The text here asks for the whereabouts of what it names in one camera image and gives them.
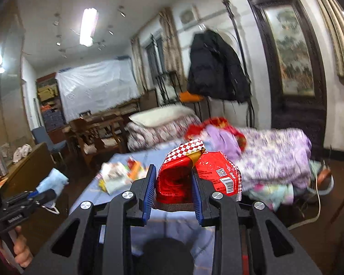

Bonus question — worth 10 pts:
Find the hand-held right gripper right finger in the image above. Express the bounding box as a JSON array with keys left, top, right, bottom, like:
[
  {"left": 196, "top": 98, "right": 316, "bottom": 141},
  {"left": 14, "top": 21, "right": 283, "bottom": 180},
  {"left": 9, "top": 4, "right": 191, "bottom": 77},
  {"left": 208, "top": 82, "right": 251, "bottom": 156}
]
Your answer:
[{"left": 191, "top": 166, "right": 323, "bottom": 275}]

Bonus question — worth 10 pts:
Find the person's left hand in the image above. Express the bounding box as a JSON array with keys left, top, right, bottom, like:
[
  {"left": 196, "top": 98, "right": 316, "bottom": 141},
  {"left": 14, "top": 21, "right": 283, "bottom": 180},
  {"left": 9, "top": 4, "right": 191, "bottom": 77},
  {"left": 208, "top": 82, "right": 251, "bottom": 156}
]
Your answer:
[{"left": 0, "top": 226, "right": 33, "bottom": 268}]

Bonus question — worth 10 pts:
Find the white cable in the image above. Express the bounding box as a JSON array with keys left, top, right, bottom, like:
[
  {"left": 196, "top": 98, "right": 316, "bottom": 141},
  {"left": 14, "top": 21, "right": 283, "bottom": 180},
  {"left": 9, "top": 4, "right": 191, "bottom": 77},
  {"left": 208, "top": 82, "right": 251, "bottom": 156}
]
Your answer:
[{"left": 287, "top": 175, "right": 322, "bottom": 230}]

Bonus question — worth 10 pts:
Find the orange white appliance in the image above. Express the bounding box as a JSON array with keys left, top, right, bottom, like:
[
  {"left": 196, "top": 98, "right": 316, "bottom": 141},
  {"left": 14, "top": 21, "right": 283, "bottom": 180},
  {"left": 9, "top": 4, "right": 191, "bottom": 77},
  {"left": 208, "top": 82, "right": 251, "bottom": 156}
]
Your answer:
[{"left": 315, "top": 168, "right": 333, "bottom": 193}]

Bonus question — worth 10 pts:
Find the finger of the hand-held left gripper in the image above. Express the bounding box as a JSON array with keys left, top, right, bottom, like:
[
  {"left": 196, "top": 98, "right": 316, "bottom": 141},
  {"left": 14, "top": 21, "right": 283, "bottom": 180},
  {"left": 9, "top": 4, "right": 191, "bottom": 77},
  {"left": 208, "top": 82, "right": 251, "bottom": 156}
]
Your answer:
[{"left": 6, "top": 190, "right": 57, "bottom": 207}]

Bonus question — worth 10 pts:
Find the narrow floral curtain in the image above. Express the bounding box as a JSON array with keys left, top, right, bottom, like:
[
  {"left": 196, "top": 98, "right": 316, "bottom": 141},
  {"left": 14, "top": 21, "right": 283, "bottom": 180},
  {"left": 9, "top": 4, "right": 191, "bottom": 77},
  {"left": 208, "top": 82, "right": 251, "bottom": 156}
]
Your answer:
[{"left": 131, "top": 36, "right": 148, "bottom": 95}]

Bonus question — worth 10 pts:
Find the dark wooden cabinet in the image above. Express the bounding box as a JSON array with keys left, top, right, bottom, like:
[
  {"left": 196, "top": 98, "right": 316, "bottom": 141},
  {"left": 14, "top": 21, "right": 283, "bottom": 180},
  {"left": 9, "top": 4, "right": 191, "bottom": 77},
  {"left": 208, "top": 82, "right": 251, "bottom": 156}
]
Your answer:
[{"left": 139, "top": 89, "right": 159, "bottom": 111}]

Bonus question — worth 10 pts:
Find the pastel patterned cloth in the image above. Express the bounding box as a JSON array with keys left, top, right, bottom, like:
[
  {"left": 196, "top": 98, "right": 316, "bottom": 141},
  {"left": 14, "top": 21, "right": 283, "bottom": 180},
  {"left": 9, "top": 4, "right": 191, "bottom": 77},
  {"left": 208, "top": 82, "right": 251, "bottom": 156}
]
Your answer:
[{"left": 244, "top": 182, "right": 304, "bottom": 211}]

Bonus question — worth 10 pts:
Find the wide floral curtain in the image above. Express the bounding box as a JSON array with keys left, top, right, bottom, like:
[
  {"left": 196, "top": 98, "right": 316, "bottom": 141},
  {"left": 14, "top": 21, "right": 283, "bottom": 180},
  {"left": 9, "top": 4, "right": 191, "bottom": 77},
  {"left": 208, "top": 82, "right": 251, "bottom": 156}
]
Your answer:
[{"left": 159, "top": 7, "right": 185, "bottom": 104}]

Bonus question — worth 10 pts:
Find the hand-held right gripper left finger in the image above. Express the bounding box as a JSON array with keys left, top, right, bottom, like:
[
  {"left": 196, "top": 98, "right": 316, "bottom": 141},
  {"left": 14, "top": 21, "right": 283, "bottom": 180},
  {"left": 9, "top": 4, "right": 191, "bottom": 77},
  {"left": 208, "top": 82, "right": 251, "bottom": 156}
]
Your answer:
[{"left": 24, "top": 165, "right": 158, "bottom": 275}]

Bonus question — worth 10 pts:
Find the folded floral quilt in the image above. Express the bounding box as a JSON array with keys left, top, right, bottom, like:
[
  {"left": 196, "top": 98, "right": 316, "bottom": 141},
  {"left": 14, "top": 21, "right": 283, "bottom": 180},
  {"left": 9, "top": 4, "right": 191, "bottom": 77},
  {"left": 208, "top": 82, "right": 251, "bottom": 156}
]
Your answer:
[{"left": 127, "top": 115, "right": 202, "bottom": 152}]

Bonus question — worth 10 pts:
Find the purple floral quilt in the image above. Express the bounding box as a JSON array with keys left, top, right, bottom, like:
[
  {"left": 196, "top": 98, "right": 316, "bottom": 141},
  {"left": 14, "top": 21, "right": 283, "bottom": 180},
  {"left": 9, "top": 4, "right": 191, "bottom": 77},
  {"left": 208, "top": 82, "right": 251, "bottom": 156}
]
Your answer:
[{"left": 235, "top": 127, "right": 313, "bottom": 191}]

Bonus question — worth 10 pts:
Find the ceiling light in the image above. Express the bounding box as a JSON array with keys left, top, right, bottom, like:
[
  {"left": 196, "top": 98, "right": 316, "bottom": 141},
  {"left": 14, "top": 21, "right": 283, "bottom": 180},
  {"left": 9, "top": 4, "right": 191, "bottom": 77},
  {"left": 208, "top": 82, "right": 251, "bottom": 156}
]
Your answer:
[{"left": 80, "top": 8, "right": 99, "bottom": 47}]

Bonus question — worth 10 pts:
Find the wooden table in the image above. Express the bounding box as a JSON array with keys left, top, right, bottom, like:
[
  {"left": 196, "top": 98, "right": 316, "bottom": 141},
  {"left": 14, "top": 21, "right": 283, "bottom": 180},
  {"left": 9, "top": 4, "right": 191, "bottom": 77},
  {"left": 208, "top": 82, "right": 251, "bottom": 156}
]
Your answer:
[{"left": 79, "top": 109, "right": 125, "bottom": 124}]

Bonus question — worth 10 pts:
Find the black jacket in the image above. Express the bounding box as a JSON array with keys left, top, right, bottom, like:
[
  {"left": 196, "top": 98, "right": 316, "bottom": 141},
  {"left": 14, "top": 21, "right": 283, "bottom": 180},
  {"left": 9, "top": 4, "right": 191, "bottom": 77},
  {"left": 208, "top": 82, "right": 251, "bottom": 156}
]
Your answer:
[{"left": 187, "top": 29, "right": 251, "bottom": 102}]

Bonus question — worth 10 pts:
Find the window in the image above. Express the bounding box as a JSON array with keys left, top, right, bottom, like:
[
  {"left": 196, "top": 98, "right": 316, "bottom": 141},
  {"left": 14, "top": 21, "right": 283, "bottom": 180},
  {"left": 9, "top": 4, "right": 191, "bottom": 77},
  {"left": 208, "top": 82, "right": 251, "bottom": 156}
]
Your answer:
[{"left": 145, "top": 36, "right": 167, "bottom": 89}]

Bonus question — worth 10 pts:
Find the red blanket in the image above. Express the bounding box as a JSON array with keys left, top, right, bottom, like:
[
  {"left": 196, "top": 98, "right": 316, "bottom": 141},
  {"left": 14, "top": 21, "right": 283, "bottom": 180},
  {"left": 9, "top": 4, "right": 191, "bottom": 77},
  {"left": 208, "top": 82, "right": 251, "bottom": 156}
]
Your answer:
[{"left": 185, "top": 117, "right": 247, "bottom": 152}]

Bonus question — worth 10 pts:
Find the blue face mask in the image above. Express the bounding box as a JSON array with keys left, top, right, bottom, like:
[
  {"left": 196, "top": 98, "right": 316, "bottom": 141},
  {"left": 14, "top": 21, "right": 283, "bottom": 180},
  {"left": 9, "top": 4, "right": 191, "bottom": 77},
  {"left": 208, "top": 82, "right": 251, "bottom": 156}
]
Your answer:
[{"left": 36, "top": 168, "right": 70, "bottom": 215}]

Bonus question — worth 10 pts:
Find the orange wrapper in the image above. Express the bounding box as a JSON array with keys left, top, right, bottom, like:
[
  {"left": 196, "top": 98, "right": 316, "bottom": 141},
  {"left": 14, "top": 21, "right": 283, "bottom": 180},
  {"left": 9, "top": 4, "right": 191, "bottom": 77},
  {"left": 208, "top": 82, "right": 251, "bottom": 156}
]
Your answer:
[{"left": 128, "top": 159, "right": 148, "bottom": 179}]

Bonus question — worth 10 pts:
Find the white plastic sheet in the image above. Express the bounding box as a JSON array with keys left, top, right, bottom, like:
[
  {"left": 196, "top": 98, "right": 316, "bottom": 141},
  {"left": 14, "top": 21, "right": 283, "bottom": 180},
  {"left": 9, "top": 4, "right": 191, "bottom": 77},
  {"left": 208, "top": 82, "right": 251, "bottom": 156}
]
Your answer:
[{"left": 56, "top": 57, "right": 141, "bottom": 121}]

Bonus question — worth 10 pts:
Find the orange box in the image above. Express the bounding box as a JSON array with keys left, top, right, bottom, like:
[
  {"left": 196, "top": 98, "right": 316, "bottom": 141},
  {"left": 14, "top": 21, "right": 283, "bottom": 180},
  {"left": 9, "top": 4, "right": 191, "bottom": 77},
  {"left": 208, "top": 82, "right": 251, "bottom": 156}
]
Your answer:
[{"left": 179, "top": 91, "right": 205, "bottom": 104}]

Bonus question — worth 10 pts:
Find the white pillow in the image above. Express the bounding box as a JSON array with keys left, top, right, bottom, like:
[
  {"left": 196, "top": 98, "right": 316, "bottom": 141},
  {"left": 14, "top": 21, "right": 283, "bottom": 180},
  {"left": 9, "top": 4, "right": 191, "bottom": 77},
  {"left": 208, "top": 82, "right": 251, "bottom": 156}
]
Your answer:
[{"left": 129, "top": 105, "right": 195, "bottom": 127}]

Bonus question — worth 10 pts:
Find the purple garment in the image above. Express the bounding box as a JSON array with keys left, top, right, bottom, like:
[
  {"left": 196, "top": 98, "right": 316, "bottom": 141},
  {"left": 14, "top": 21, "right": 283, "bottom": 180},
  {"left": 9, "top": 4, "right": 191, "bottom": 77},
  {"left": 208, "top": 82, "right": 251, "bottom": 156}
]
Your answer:
[{"left": 203, "top": 124, "right": 243, "bottom": 161}]

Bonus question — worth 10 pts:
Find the wooden chair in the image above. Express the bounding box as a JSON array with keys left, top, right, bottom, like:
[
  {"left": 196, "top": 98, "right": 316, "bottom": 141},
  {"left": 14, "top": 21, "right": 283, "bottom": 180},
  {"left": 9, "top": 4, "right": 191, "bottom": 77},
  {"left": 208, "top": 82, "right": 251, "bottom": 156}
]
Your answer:
[{"left": 69, "top": 117, "right": 127, "bottom": 162}]

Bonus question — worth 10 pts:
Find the light wooden cabinet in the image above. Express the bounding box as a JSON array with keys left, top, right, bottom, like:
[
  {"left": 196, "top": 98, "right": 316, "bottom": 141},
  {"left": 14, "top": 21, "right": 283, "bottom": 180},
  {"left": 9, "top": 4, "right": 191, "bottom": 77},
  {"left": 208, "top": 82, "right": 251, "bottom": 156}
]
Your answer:
[{"left": 0, "top": 142, "right": 57, "bottom": 199}]

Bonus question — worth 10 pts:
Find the black metal stand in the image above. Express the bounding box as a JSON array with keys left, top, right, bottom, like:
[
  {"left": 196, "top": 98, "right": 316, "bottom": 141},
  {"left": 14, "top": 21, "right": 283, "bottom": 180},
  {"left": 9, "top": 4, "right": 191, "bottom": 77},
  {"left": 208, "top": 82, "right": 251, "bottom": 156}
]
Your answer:
[{"left": 155, "top": 71, "right": 181, "bottom": 106}]

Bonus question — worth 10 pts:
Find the wall vent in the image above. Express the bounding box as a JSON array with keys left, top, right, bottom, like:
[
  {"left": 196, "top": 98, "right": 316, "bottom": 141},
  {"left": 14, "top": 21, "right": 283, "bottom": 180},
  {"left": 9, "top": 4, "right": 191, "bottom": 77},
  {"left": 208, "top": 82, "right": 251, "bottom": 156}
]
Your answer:
[{"left": 180, "top": 4, "right": 200, "bottom": 25}]

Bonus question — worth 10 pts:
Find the blue chair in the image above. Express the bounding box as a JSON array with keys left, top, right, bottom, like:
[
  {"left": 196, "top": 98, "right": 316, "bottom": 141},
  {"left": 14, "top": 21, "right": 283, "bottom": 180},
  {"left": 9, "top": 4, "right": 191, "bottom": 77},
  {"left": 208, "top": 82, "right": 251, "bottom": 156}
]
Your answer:
[{"left": 31, "top": 126, "right": 68, "bottom": 164}]

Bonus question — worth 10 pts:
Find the shelf of folded goods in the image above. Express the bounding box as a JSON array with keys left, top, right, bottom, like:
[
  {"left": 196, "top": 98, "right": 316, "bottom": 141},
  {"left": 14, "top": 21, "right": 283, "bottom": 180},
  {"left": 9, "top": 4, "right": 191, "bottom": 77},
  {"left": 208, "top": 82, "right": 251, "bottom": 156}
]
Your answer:
[{"left": 36, "top": 74, "right": 65, "bottom": 132}]

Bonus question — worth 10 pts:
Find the white snack packet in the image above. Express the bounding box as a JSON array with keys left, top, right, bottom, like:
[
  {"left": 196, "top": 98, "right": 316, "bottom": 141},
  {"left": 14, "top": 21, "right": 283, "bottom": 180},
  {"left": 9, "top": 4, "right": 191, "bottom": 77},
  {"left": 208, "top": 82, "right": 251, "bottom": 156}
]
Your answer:
[{"left": 100, "top": 161, "right": 132, "bottom": 182}]

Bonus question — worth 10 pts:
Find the blue bedsheet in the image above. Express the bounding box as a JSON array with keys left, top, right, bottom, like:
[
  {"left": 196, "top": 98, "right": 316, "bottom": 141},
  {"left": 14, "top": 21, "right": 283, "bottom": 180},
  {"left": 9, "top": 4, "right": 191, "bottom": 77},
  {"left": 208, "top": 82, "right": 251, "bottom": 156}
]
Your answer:
[{"left": 69, "top": 146, "right": 218, "bottom": 258}]

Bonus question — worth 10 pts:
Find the black coat rack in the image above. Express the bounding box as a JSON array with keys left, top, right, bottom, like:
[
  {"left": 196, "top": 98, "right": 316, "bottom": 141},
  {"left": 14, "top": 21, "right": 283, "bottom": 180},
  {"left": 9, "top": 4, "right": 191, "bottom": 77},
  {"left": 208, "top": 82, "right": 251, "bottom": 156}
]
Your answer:
[{"left": 219, "top": 0, "right": 254, "bottom": 128}]

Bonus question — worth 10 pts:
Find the black round bin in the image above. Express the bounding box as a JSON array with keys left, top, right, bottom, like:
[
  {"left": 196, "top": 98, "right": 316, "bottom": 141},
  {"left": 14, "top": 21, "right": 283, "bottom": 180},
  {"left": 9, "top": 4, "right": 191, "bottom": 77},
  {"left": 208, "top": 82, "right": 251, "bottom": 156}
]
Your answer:
[{"left": 143, "top": 237, "right": 196, "bottom": 275}]

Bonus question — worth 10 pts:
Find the red checkered snack packet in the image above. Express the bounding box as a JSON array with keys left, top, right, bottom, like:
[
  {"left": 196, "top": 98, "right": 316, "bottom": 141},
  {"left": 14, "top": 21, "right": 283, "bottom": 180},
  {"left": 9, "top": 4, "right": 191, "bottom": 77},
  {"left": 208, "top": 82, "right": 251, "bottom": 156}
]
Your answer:
[{"left": 155, "top": 138, "right": 243, "bottom": 212}]

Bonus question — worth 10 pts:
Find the white crumpled cloth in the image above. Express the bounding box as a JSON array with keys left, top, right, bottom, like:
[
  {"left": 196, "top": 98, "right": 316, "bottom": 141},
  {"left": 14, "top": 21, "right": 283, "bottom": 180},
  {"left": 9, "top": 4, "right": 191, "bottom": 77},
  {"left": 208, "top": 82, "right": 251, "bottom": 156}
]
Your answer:
[{"left": 13, "top": 145, "right": 33, "bottom": 163}]

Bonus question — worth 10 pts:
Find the striped curtain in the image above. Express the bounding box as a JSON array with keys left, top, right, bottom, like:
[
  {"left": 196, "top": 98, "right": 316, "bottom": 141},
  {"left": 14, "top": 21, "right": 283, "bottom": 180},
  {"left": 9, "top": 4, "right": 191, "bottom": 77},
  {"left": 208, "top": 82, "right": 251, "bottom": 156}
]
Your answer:
[{"left": 304, "top": 0, "right": 344, "bottom": 79}]

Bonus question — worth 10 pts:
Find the dark wooden framed painting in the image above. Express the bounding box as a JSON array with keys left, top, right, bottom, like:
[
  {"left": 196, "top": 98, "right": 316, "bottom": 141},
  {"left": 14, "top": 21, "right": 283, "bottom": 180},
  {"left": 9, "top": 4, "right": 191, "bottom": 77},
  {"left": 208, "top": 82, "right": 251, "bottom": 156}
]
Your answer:
[{"left": 242, "top": 0, "right": 328, "bottom": 153}]

